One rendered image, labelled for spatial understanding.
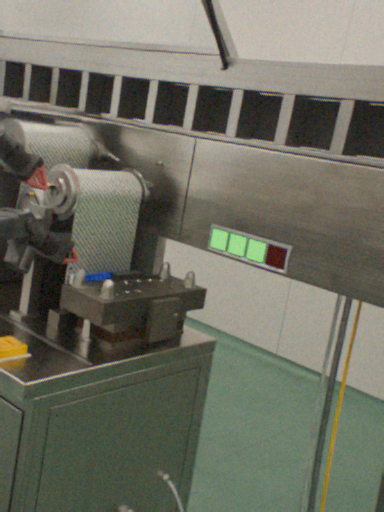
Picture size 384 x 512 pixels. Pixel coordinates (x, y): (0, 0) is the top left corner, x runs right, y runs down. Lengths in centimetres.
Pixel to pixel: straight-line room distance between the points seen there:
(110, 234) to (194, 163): 31
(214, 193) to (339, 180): 36
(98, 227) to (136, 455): 60
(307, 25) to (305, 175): 289
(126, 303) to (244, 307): 303
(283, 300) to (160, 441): 271
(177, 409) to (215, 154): 70
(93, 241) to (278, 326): 286
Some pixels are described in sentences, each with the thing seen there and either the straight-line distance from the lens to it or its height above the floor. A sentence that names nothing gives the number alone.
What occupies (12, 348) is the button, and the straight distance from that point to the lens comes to 156.
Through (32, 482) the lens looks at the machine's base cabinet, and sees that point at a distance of 160.
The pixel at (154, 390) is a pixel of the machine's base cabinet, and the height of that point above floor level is 79.
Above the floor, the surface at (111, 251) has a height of 110.
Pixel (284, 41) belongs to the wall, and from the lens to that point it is 458.
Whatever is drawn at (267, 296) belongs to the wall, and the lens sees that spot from 455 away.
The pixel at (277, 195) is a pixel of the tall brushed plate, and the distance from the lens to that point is 172.
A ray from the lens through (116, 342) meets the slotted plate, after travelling 170.
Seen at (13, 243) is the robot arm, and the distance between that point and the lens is 162.
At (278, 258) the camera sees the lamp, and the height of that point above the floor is 118.
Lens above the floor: 150
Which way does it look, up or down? 12 degrees down
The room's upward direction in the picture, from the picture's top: 9 degrees clockwise
